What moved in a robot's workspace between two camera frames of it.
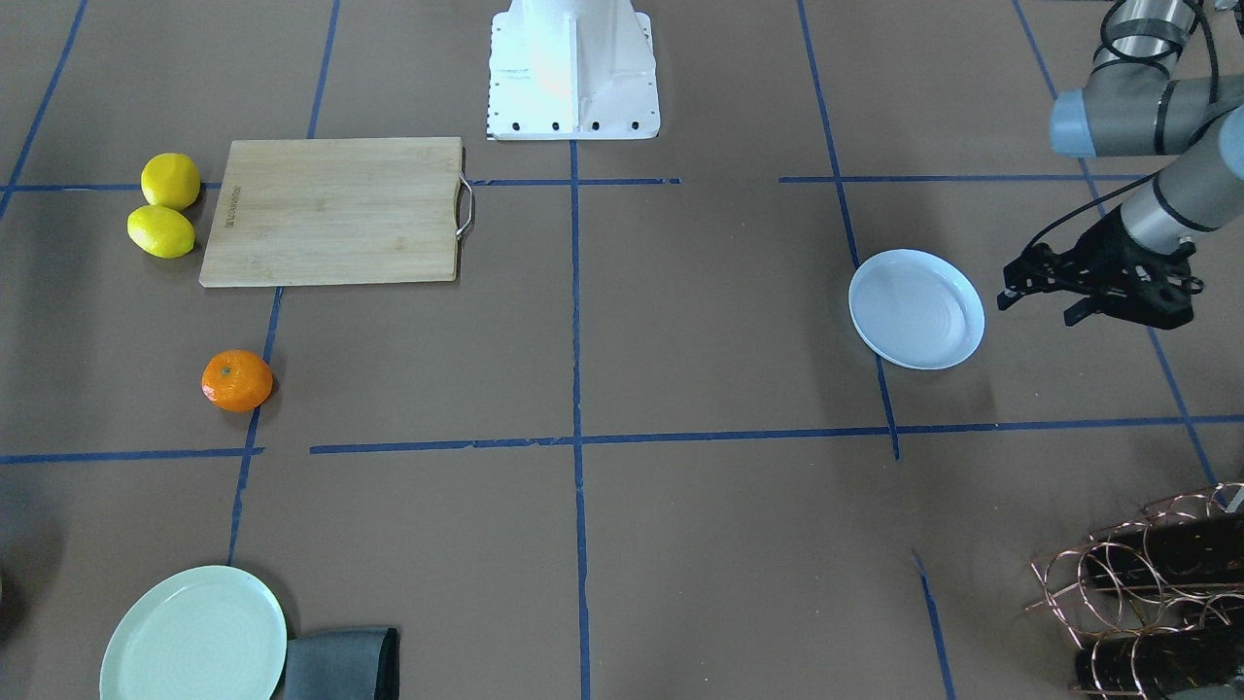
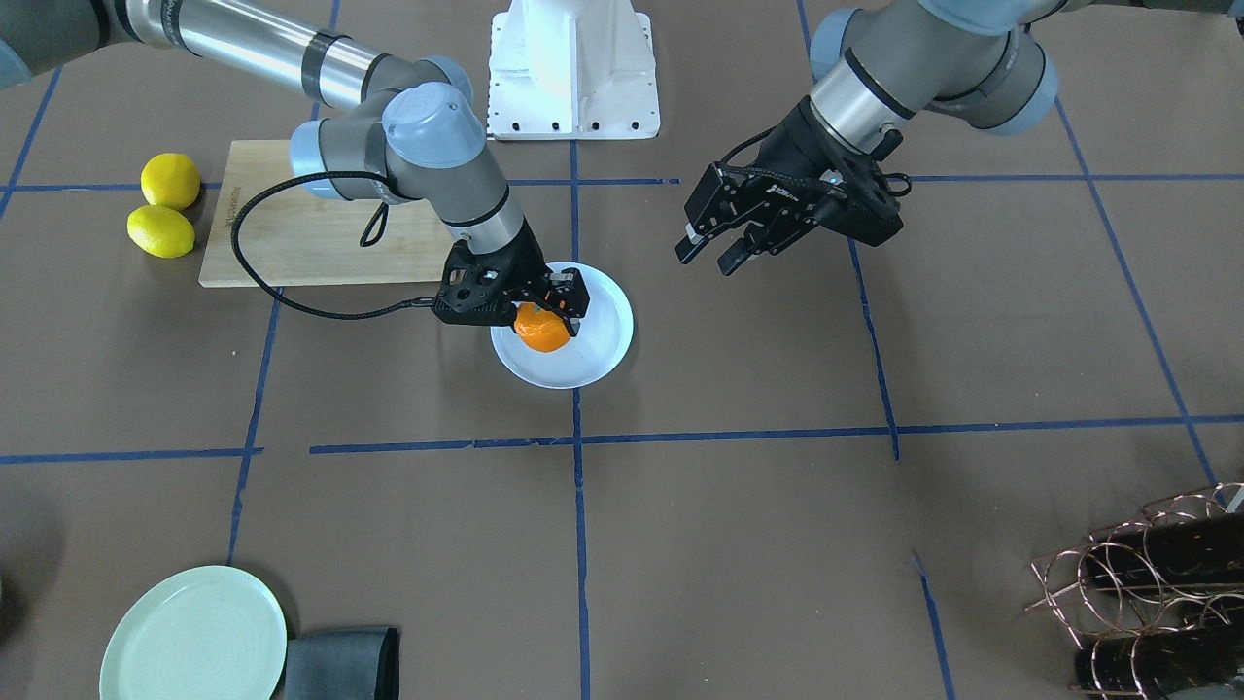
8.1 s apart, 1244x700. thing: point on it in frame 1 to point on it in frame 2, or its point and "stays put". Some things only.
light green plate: x=200 y=633 stays put
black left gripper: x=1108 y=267 to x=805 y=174
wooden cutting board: x=319 y=211 stays put
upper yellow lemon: x=171 y=180 stays put
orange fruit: x=236 y=380 to x=540 y=330
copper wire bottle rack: x=1155 y=599 stays put
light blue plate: x=916 y=310 to x=598 y=349
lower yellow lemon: x=160 y=231 stays put
